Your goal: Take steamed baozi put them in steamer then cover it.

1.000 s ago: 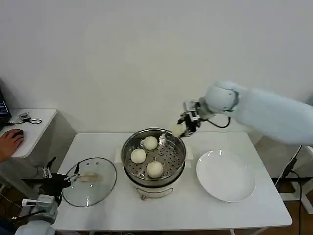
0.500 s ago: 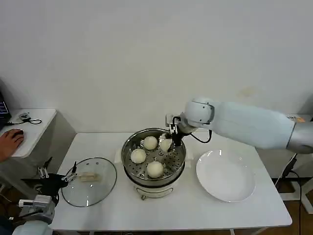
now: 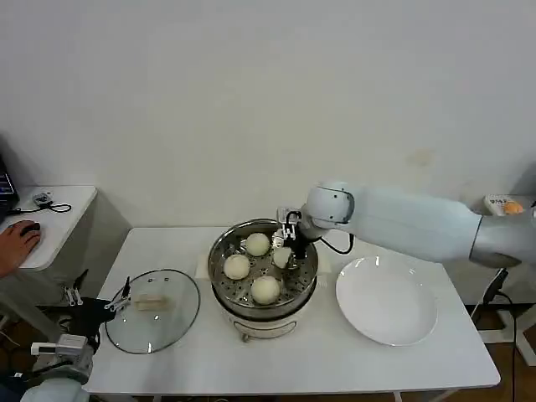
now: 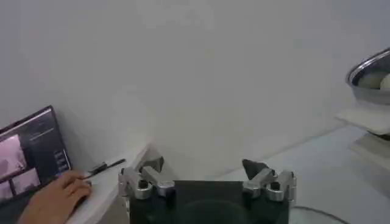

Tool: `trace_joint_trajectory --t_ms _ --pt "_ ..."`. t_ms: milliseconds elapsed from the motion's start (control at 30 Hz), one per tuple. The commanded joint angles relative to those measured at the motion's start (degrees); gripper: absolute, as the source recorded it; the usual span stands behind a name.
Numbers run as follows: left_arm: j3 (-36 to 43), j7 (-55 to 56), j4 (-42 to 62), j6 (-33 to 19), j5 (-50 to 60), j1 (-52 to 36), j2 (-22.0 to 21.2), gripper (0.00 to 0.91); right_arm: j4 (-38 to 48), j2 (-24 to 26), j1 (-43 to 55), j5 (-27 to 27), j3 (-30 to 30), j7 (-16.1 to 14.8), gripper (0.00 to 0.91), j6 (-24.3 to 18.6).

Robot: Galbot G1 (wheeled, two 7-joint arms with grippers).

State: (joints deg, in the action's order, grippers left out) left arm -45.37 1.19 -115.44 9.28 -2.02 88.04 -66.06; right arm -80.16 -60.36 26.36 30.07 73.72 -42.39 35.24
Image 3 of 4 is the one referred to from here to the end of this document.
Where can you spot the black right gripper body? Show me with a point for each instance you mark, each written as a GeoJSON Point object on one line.
{"type": "Point", "coordinates": [301, 247]}

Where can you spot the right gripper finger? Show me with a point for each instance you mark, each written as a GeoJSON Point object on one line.
{"type": "Point", "coordinates": [281, 235]}
{"type": "Point", "coordinates": [295, 263]}

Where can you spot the white printed box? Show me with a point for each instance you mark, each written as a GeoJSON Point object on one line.
{"type": "Point", "coordinates": [496, 203]}

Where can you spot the dark laptop computer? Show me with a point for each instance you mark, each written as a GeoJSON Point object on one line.
{"type": "Point", "coordinates": [6, 188]}

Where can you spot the small grey handheld device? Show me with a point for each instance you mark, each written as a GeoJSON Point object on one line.
{"type": "Point", "coordinates": [42, 197]}

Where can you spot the black computer mouse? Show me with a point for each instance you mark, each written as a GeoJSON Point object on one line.
{"type": "Point", "coordinates": [32, 228]}

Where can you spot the white electric pot base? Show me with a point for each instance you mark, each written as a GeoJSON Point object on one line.
{"type": "Point", "coordinates": [264, 331]}

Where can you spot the round glass lid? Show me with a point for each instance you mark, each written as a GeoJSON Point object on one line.
{"type": "Point", "coordinates": [167, 326]}

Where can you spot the white round plate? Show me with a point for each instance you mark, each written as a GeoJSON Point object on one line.
{"type": "Point", "coordinates": [385, 301]}

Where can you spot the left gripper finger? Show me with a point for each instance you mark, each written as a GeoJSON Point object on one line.
{"type": "Point", "coordinates": [72, 295]}
{"type": "Point", "coordinates": [119, 302]}

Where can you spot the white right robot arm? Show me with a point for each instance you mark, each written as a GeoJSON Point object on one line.
{"type": "Point", "coordinates": [398, 222]}

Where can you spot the white side table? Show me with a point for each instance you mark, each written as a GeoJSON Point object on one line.
{"type": "Point", "coordinates": [528, 331]}
{"type": "Point", "coordinates": [63, 234]}

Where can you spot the perforated steel steamer basket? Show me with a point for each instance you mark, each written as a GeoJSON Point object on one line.
{"type": "Point", "coordinates": [293, 301]}

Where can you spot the white steamed bun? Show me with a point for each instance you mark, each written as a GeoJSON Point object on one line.
{"type": "Point", "coordinates": [265, 290]}
{"type": "Point", "coordinates": [236, 267]}
{"type": "Point", "coordinates": [281, 257]}
{"type": "Point", "coordinates": [257, 244]}

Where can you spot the orange round object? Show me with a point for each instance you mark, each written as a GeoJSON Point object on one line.
{"type": "Point", "coordinates": [511, 207]}

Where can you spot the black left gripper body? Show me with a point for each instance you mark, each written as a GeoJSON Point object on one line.
{"type": "Point", "coordinates": [90, 314]}

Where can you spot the person's hand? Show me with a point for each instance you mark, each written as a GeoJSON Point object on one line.
{"type": "Point", "coordinates": [14, 247]}

